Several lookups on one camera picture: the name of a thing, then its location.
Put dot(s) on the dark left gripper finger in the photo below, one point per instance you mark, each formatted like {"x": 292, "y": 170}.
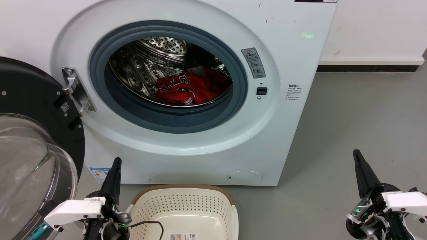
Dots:
{"x": 117, "y": 186}
{"x": 110, "y": 186}

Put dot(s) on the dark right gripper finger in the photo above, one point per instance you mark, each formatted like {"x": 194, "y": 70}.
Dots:
{"x": 369, "y": 178}
{"x": 361, "y": 180}

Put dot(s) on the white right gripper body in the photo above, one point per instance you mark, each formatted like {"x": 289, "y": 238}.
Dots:
{"x": 403, "y": 201}

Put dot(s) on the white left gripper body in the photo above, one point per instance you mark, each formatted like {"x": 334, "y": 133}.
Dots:
{"x": 75, "y": 211}

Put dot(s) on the red jersey garment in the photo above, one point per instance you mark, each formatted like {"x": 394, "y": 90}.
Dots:
{"x": 186, "y": 88}

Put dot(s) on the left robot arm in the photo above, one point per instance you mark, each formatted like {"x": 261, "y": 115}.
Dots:
{"x": 96, "y": 233}

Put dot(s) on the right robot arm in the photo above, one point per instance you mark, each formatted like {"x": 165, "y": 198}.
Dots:
{"x": 395, "y": 230}

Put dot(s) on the cream perforated laundry basket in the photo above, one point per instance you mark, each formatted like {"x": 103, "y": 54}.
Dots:
{"x": 186, "y": 203}

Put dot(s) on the printed label with barcode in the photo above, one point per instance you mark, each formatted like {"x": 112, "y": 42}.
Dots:
{"x": 182, "y": 237}

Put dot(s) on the stainless steel washing machine drum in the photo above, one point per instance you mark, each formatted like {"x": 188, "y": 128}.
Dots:
{"x": 140, "y": 73}

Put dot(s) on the black washer door with glass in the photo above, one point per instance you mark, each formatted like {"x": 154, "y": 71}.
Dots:
{"x": 30, "y": 90}

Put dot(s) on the blue energy label sticker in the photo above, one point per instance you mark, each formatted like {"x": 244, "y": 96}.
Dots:
{"x": 99, "y": 175}

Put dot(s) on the grey rubber door gasket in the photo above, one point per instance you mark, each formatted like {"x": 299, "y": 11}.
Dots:
{"x": 166, "y": 121}

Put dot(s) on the small QR sticker on door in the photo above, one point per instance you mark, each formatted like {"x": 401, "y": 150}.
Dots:
{"x": 65, "y": 107}

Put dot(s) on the metal door hinge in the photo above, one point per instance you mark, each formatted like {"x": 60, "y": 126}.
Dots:
{"x": 75, "y": 90}

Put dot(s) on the small printed text label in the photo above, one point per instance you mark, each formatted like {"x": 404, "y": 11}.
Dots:
{"x": 294, "y": 92}

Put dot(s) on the white and black baseboard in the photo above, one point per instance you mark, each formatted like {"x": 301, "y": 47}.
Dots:
{"x": 367, "y": 65}

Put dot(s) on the round white filter cover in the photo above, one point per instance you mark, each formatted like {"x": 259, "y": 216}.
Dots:
{"x": 245, "y": 177}

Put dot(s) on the black door latch socket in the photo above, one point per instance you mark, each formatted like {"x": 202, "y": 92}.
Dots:
{"x": 262, "y": 91}

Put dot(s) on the white front-load washing machine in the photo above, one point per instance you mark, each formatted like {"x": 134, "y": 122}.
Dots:
{"x": 283, "y": 50}

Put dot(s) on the grey warning sticker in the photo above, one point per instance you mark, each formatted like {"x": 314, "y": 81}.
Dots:
{"x": 253, "y": 63}

